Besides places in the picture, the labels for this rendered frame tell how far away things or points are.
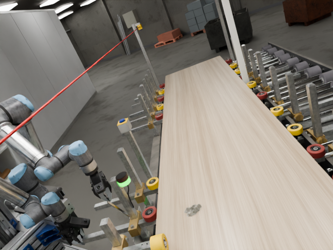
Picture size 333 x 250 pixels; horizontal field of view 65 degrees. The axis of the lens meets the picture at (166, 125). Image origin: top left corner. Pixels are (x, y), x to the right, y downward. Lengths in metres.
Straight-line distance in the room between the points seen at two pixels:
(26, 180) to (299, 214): 1.42
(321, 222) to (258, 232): 0.23
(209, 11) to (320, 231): 11.71
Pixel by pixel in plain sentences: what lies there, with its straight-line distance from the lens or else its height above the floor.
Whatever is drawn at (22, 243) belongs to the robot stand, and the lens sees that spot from 1.79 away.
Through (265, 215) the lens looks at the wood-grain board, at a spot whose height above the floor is 0.90.
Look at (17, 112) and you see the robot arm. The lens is 1.54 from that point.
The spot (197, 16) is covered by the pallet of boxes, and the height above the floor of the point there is 0.75.
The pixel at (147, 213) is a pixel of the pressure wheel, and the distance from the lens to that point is 1.41.
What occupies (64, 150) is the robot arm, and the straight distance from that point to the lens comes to 1.38.
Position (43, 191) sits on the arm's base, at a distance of 1.80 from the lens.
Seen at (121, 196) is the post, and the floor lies 1.03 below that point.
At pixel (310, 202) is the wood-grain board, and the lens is 1.23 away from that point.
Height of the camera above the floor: 1.78
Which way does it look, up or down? 23 degrees down
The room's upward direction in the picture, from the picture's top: 23 degrees counter-clockwise
